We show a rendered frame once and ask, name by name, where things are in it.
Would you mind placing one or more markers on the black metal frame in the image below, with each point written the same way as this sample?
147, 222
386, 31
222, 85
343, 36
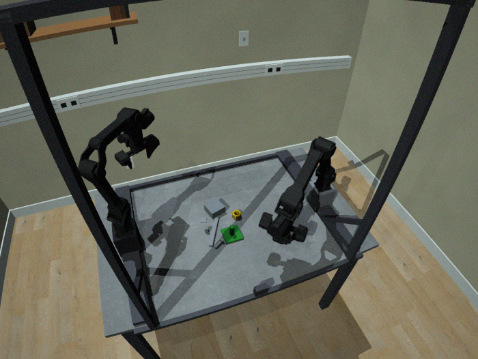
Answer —
20, 51

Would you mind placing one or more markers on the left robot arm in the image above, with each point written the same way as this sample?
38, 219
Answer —
119, 207

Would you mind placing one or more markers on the green square plate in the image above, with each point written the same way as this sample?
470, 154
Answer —
231, 234

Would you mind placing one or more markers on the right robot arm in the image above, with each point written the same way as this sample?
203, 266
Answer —
292, 199

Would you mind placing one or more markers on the yellow round nut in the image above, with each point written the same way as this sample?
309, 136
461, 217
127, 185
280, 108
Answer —
236, 214

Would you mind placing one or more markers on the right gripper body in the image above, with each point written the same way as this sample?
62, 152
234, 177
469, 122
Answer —
300, 231

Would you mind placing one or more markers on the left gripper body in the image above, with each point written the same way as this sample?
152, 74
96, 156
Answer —
135, 147

